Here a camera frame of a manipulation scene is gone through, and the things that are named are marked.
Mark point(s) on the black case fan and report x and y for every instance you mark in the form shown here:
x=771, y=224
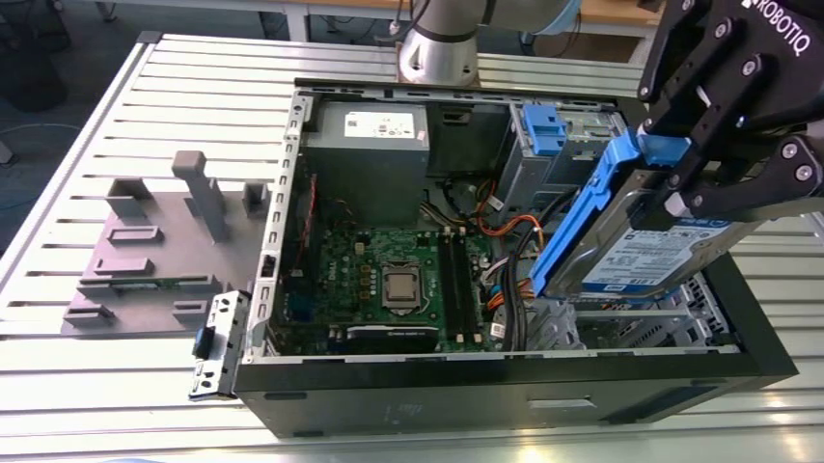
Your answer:
x=299, y=241

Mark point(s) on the green motherboard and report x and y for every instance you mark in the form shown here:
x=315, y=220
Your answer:
x=347, y=251

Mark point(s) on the black graphics card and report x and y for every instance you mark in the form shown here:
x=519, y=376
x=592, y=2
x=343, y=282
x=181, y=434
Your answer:
x=385, y=337

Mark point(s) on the silver CPU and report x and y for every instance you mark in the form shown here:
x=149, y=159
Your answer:
x=401, y=287

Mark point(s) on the green RAM stick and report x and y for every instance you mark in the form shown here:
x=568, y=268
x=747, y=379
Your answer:
x=144, y=284

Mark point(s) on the grey metal drive cage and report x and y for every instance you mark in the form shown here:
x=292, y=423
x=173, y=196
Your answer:
x=520, y=169

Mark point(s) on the black open PC case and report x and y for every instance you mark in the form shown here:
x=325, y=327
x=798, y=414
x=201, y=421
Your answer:
x=450, y=400

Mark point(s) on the grey parts rack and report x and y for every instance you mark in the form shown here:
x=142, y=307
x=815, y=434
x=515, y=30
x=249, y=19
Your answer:
x=180, y=255

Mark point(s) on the black RAM slot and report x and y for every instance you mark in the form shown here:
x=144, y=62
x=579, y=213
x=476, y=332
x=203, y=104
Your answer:
x=468, y=284
x=451, y=284

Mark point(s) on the blue expansion slot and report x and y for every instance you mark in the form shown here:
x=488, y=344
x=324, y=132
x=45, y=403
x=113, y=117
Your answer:
x=300, y=308

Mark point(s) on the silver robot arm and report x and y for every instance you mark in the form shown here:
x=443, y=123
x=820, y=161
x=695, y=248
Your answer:
x=438, y=58

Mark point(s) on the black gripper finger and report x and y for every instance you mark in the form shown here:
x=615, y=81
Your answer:
x=675, y=48
x=726, y=202

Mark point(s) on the metal disk bay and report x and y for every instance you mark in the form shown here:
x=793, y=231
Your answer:
x=637, y=316

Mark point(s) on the CPU socket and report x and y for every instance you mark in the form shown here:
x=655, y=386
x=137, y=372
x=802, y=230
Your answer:
x=401, y=265

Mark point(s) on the grey power supply unit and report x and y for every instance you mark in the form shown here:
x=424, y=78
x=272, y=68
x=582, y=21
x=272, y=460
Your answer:
x=367, y=183

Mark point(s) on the wooden desk white frame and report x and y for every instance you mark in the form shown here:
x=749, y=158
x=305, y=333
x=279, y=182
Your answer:
x=618, y=14

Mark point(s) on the hard disk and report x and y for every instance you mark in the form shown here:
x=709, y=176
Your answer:
x=637, y=255

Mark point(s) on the metal card retainer bracket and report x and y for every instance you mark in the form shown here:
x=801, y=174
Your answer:
x=221, y=313

